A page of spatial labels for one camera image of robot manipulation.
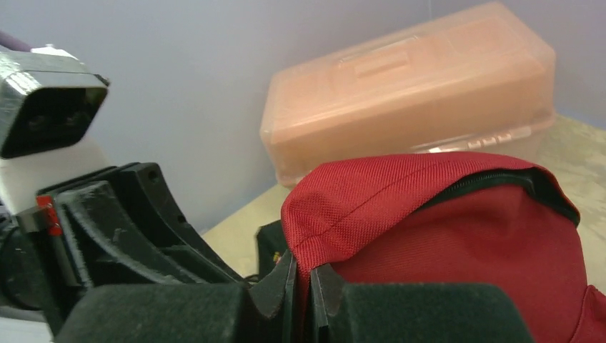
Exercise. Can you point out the pink translucent storage box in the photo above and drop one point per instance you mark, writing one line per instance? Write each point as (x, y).
(476, 80)

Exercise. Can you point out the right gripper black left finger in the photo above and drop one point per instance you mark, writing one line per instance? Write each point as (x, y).
(188, 312)

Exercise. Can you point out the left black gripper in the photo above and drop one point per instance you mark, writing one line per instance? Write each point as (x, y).
(116, 225)

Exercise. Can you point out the red backpack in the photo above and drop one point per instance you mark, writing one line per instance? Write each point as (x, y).
(450, 217)

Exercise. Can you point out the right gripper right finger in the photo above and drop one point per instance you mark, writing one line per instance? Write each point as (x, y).
(340, 311)

